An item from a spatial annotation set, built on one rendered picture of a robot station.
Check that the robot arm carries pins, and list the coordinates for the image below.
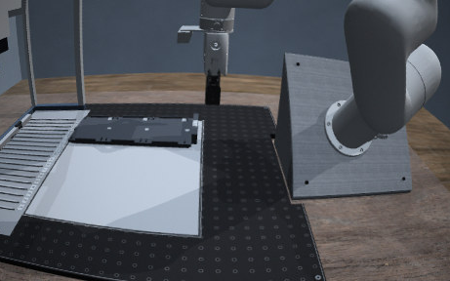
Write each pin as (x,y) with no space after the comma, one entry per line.
(380,36)

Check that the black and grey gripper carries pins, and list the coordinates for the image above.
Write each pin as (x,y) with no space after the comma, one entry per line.
(216,51)

